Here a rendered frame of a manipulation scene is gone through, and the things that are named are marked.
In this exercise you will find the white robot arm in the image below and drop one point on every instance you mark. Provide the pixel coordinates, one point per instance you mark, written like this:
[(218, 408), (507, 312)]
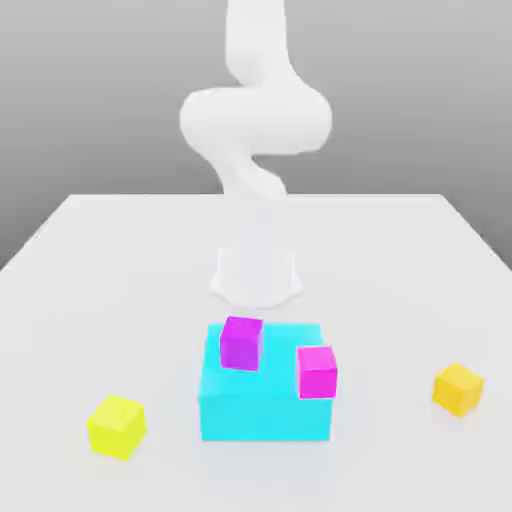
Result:
[(256, 120)]

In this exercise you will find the small purple cube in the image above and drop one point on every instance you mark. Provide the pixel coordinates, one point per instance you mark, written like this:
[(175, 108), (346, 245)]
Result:
[(240, 346)]

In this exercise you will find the small magenta cube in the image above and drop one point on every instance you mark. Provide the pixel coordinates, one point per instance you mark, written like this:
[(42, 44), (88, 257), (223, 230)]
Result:
[(316, 374)]

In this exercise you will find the small yellow cube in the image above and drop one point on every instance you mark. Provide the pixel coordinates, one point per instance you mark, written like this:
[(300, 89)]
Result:
[(116, 430)]

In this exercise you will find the small orange cube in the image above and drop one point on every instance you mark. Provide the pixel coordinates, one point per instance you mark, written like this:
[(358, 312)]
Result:
[(458, 390)]

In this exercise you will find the large cyan box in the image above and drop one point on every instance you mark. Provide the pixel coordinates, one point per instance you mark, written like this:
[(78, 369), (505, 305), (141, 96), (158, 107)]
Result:
[(264, 412)]

